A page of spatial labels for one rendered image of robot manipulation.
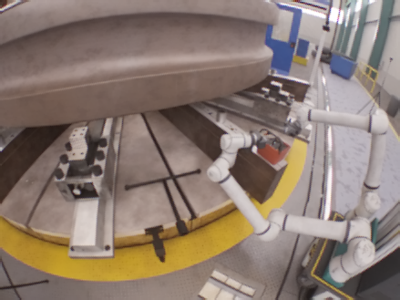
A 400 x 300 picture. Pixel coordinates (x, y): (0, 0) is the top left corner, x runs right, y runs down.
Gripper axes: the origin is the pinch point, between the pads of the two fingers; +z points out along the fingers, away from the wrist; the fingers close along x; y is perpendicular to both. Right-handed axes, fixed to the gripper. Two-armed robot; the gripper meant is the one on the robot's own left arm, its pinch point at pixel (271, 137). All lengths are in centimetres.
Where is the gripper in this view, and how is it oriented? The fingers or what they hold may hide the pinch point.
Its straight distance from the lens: 127.5
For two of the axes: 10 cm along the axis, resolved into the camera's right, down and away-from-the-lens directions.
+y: 0.7, -7.7, -6.3
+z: 9.7, -1.0, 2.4
